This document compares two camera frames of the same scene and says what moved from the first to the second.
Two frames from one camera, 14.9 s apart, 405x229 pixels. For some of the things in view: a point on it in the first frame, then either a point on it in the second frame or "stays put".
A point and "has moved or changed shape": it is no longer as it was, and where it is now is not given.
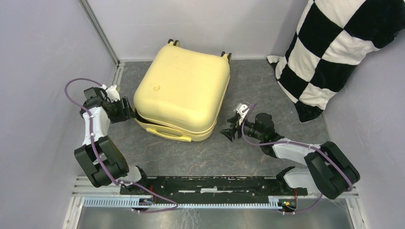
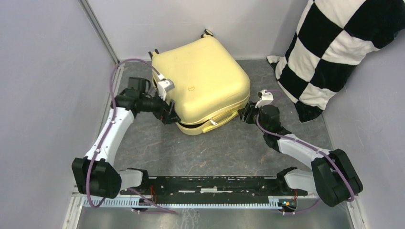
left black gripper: x=125 y=113 -> x=166 y=113
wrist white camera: x=112 y=93 -> x=163 y=85
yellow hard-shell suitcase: x=180 y=93 has moved or changed shape
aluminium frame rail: x=99 y=30 stays put
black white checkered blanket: x=331 y=38 stays put
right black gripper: x=235 y=119 -> x=249 y=109
